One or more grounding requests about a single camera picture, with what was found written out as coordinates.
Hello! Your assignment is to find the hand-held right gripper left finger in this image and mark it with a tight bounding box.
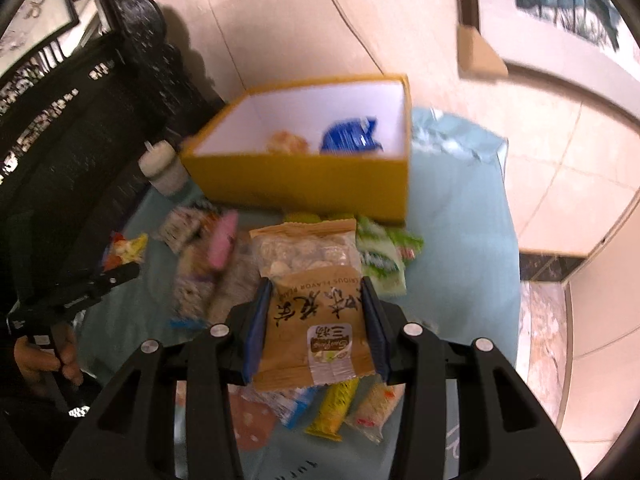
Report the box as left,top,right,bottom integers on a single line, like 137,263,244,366
50,277,275,480

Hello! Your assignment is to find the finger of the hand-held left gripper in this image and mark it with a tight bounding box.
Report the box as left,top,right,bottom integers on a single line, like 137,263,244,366
60,262,141,311

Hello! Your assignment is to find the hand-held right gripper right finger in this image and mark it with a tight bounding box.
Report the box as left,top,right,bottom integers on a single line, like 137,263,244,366
360,275,583,480

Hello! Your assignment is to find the brown peanut packet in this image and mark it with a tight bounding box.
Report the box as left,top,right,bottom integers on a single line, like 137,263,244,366
248,217,381,393

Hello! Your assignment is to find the yellow cardboard box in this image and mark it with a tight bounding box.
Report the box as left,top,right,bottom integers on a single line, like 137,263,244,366
180,74,412,225

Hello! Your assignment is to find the person's left hand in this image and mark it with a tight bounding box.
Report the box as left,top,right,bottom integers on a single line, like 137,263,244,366
14,324,83,386

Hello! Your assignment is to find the colourful candy packet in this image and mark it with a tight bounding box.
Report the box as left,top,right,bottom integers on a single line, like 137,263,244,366
102,232,150,267

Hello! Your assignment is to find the grey clear snack packet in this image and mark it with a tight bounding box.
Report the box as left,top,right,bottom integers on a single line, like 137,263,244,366
207,250,262,321

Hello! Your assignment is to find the clear white snack packet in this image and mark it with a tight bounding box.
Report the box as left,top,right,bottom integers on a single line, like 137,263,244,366
170,250,216,328

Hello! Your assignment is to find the green white snack packet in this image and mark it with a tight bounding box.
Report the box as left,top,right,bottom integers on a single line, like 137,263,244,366
356,217,425,297

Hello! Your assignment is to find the white red snack packet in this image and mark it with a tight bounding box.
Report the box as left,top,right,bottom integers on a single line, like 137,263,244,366
345,380,405,445

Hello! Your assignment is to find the blue white snack packet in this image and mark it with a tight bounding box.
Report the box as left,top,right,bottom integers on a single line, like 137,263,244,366
240,385,316,428

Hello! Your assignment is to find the yellow long snack packet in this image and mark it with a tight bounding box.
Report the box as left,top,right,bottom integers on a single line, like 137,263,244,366
305,379,360,442

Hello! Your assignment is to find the pink snack packet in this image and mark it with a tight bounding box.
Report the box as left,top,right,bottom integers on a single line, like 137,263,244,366
207,210,240,272

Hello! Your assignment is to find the white patterned snack packet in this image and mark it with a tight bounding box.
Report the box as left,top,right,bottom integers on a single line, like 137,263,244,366
160,202,221,253

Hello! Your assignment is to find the teal printed tablecloth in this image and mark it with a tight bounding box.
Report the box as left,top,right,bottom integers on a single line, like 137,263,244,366
75,107,521,480

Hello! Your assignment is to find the white lidded cup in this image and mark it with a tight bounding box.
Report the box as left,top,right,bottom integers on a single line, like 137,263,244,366
138,141,188,196

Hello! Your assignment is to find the dark carved wooden bench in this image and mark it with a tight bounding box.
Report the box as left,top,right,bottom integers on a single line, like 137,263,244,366
0,0,236,480

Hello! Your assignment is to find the pale bun packet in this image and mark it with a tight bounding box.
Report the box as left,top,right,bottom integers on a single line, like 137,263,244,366
265,131,310,155

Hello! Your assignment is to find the cardboard corner protector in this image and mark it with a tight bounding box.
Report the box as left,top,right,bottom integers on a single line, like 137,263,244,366
456,25,510,77

